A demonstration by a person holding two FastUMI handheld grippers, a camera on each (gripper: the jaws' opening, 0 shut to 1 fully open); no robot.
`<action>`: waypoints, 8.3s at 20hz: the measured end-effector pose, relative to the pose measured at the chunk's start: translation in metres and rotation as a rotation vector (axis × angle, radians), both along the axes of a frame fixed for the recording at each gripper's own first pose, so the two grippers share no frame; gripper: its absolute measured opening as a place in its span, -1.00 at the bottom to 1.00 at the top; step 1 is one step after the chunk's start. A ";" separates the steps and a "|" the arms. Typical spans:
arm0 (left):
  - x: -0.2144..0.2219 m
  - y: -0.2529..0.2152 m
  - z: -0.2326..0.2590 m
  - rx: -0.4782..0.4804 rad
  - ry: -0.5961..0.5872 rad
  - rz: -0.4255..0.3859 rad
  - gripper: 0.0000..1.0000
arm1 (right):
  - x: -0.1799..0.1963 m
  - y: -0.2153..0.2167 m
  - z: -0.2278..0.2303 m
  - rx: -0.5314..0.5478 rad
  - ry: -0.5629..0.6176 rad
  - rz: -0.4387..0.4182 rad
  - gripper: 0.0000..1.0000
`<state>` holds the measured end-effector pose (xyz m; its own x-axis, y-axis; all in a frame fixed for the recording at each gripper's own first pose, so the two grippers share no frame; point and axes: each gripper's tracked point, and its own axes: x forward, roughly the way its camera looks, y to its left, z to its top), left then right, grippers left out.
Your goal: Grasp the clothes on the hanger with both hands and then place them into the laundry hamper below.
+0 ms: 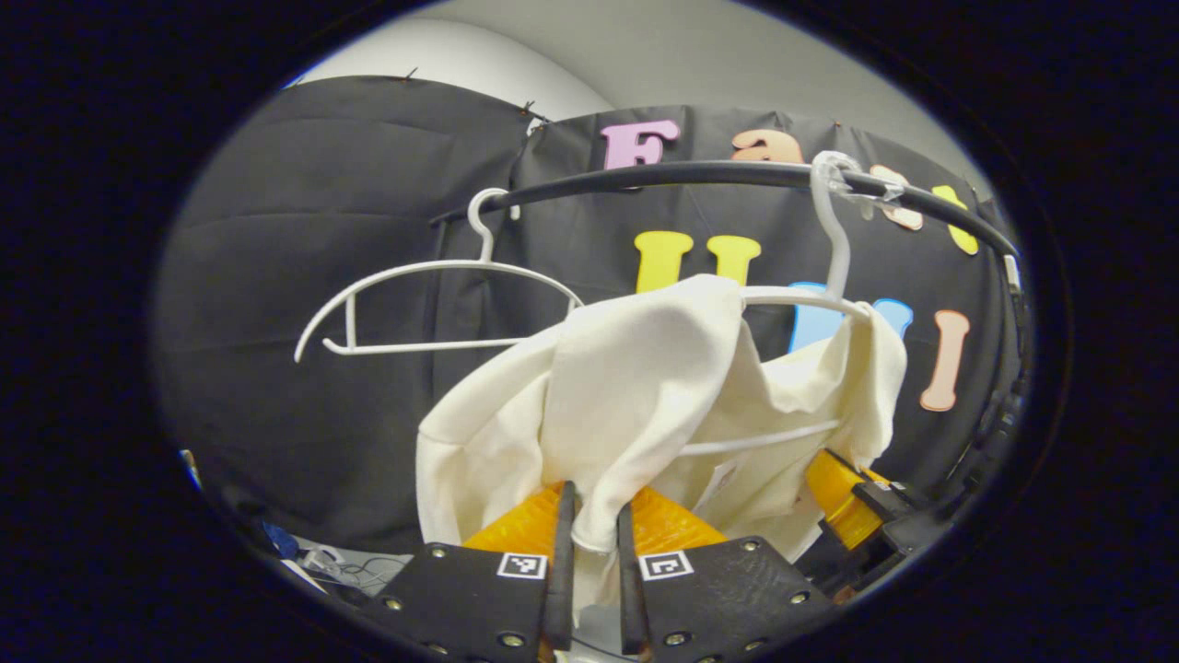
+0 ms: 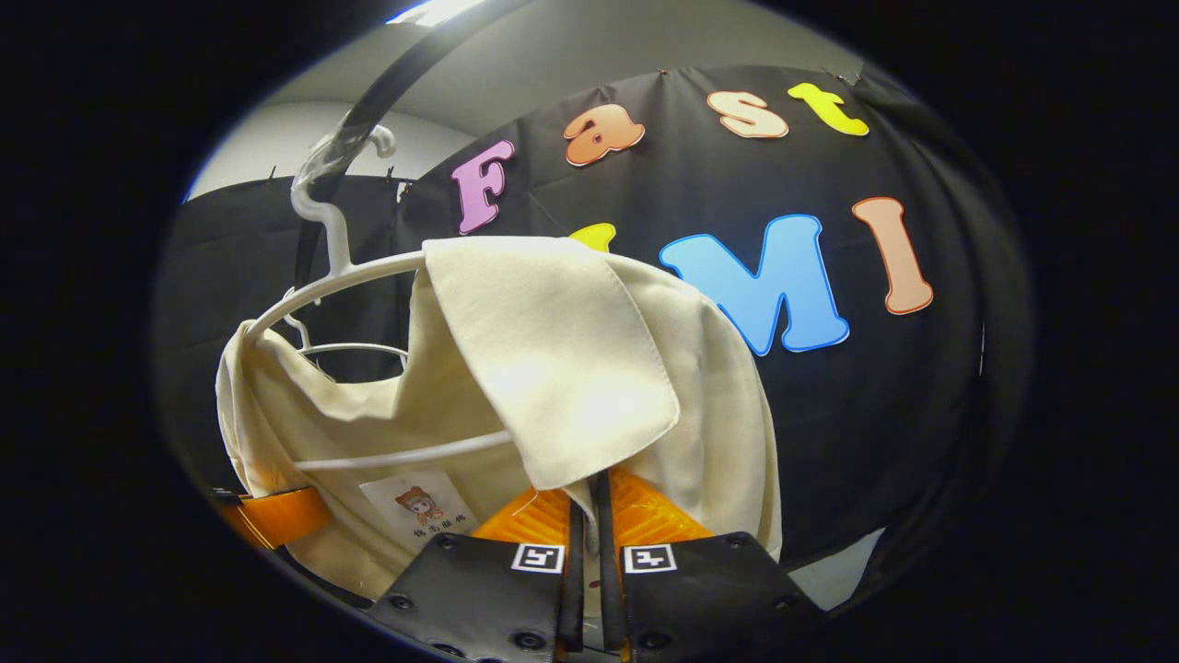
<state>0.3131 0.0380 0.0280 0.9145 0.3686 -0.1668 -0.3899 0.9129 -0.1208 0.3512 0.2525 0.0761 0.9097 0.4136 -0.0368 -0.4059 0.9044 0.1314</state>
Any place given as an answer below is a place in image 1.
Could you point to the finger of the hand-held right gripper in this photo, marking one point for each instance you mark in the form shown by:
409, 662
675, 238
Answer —
843, 497

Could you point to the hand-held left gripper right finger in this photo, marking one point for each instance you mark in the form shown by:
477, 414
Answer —
728, 599

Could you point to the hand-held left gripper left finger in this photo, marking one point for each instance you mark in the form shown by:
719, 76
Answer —
461, 599

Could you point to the cream button shirt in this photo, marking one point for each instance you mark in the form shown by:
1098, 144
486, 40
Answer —
645, 368

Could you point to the white plastic hanger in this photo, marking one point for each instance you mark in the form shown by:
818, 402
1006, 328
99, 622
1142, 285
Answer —
834, 239
442, 268

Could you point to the black clothes rack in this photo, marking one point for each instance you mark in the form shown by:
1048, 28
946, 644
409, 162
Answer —
691, 173

